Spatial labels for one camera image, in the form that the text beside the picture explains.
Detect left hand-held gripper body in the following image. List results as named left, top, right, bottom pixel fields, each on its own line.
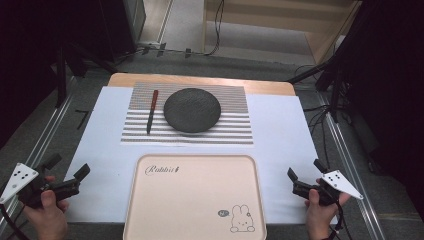
left=0, top=162, right=81, bottom=210

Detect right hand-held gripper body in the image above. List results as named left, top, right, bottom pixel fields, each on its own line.
left=292, top=169, right=365, bottom=207

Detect person's right hand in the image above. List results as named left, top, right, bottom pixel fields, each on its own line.
left=304, top=178, right=352, bottom=240

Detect person's left hand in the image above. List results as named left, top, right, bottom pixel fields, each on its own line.
left=19, top=175, right=70, bottom=240

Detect white table cover sheet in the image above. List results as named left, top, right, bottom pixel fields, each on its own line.
left=64, top=85, right=338, bottom=225

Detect black tripod stand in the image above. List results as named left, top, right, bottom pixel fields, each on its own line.
left=287, top=49, right=346, bottom=124
left=53, top=41, right=118, bottom=109

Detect red and black table knife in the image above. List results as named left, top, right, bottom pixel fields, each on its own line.
left=146, top=89, right=160, bottom=136

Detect pink tray with rabbit print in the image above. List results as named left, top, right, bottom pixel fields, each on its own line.
left=122, top=153, right=268, bottom=240

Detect grey striped placemat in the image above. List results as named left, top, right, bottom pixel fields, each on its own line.
left=120, top=81, right=255, bottom=147

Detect dark grey round plate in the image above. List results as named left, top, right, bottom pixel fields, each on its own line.
left=163, top=87, right=222, bottom=134

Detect white power strip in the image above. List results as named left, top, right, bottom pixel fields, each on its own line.
left=135, top=40, right=168, bottom=57

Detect light wooden shelf unit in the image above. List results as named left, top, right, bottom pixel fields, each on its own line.
left=201, top=0, right=364, bottom=65

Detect black cabinet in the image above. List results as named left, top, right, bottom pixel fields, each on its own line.
left=98, top=0, right=147, bottom=63

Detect aluminium floor rail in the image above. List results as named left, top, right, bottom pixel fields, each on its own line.
left=315, top=91, right=388, bottom=240
left=0, top=94, right=75, bottom=234

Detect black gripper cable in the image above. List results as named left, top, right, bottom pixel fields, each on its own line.
left=328, top=199, right=348, bottom=240
left=0, top=203, right=32, bottom=240

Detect black floor cables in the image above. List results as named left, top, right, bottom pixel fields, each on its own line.
left=294, top=64, right=338, bottom=169

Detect black hanging cable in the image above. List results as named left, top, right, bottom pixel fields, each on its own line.
left=203, top=0, right=225, bottom=57

